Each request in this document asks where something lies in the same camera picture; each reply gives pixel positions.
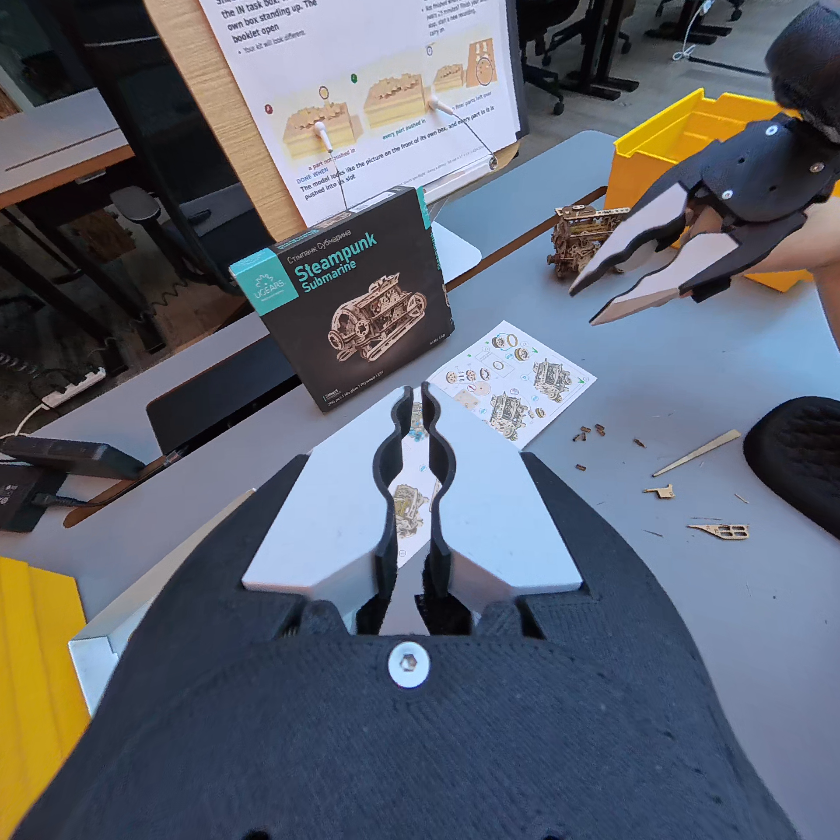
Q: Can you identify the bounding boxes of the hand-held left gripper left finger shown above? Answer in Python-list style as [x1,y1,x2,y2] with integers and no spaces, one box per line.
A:
[241,386,416,636]

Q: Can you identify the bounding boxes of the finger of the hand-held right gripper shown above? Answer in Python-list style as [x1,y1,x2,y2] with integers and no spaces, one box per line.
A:
[567,180,697,298]
[588,230,742,327]

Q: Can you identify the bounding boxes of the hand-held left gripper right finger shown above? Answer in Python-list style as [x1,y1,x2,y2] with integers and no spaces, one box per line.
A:
[416,382,585,636]

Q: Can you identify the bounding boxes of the wooden submarine model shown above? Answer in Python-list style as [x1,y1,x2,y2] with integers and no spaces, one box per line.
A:
[548,203,634,281]

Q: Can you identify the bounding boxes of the person's right forearm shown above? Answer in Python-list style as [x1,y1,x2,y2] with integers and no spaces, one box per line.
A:
[742,209,840,280]

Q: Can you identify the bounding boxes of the grey wood-edged desk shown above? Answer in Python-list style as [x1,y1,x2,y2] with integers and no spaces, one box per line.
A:
[0,88,137,212]

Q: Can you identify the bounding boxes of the yellow plastic bin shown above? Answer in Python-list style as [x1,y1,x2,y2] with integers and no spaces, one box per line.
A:
[604,88,840,294]
[0,556,91,840]

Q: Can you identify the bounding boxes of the scatter of wooden scraps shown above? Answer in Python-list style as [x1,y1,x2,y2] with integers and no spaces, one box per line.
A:
[571,424,651,473]

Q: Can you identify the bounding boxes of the printed assembly booklet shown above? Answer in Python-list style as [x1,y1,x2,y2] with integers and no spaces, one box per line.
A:
[392,320,598,567]

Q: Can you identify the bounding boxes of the black office chair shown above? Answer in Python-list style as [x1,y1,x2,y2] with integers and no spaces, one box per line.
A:
[517,0,642,117]
[72,26,263,298]

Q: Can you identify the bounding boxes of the thin wooden stick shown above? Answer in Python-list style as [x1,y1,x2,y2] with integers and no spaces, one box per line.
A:
[651,430,742,478]

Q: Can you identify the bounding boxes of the white stand base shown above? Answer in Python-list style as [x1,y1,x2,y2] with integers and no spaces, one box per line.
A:
[430,222,484,284]

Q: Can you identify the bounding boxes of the black model kit box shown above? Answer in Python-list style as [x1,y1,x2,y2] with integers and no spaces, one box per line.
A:
[228,185,455,414]

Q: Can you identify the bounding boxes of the black mesh armrest pad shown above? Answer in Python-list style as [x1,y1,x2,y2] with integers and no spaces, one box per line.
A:
[743,395,840,542]

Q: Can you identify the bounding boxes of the white parts box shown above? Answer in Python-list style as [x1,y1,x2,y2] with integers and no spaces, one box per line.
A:
[69,487,258,718]

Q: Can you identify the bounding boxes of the black power adapter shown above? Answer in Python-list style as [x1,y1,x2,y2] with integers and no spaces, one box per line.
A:
[0,435,147,481]

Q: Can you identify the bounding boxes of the white power strip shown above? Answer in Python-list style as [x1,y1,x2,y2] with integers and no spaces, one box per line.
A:
[41,366,108,410]

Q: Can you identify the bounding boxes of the black flat device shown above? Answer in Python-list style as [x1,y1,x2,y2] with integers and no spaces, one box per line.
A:
[0,466,68,534]

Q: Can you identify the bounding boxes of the wooden poster stand board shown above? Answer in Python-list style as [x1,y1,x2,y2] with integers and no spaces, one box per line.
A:
[143,0,521,245]

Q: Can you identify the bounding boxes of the black desk cable flap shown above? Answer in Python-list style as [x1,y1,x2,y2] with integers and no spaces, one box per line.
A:
[146,353,317,455]

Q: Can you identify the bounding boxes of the metal page holder wire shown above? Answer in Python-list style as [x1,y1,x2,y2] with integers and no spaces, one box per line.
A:
[428,97,501,170]
[314,120,350,212]

